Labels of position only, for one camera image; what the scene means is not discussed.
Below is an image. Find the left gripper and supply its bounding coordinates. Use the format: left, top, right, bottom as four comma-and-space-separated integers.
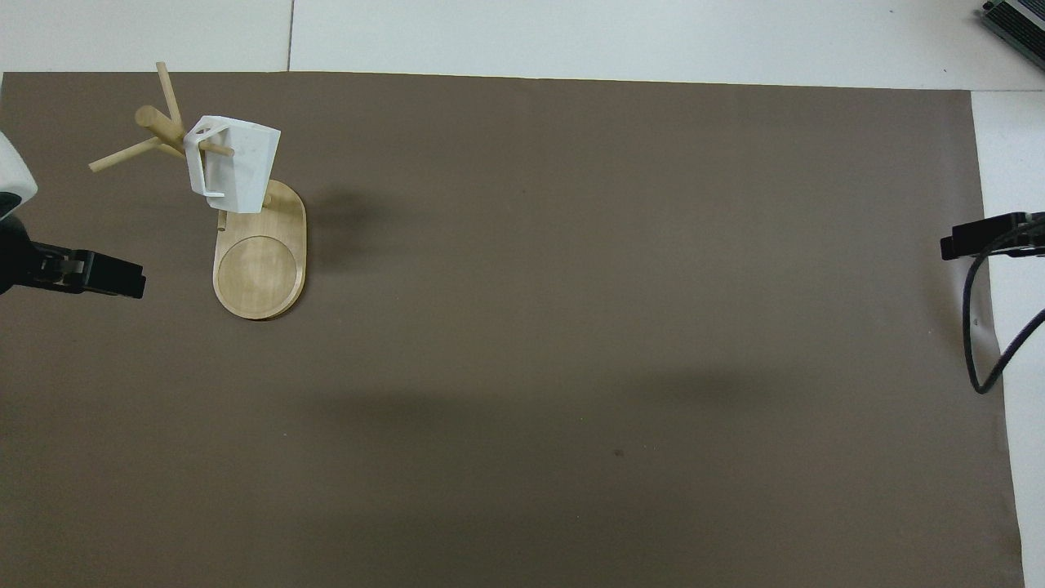
0, 214, 51, 296

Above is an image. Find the white cup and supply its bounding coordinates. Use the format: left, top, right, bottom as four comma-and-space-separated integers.
183, 115, 282, 216

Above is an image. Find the wooden cup rack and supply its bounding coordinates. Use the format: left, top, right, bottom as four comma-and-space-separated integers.
88, 61, 308, 321

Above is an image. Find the grey metal device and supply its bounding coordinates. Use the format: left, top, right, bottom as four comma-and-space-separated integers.
981, 0, 1045, 51

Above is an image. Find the black cable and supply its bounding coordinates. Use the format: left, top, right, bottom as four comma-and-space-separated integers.
962, 216, 1045, 395

